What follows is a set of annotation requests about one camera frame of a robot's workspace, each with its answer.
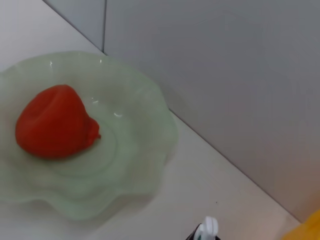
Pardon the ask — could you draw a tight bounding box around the green pen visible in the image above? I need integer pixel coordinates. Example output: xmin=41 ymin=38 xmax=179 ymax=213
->
xmin=194 ymin=216 xmax=220 ymax=240

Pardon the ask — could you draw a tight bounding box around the yellow plastic bin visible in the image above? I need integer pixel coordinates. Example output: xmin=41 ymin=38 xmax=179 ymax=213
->
xmin=281 ymin=209 xmax=320 ymax=240

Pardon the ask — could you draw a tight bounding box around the translucent glass fruit plate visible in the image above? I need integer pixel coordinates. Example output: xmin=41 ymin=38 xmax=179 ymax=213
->
xmin=0 ymin=50 xmax=180 ymax=221

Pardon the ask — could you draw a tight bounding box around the red orange fruit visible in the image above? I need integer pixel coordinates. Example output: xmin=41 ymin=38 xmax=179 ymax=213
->
xmin=15 ymin=84 xmax=102 ymax=160

